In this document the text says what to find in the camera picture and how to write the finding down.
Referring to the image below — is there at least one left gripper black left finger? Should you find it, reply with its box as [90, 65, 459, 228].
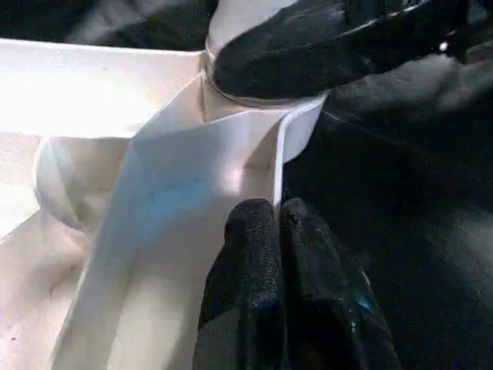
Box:
[196, 198, 288, 370]

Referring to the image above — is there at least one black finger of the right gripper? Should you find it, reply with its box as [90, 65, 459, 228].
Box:
[211, 5, 373, 100]

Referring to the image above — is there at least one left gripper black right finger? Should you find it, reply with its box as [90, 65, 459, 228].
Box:
[279, 197, 401, 370]

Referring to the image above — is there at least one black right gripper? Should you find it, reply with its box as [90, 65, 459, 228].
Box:
[334, 0, 493, 69]

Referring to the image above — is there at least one white plastic table leg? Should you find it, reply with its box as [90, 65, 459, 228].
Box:
[203, 0, 328, 111]

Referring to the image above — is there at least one white plastic table top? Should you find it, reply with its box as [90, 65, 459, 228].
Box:
[0, 38, 327, 370]

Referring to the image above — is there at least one black plastic mat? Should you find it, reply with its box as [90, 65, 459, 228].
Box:
[0, 0, 493, 370]

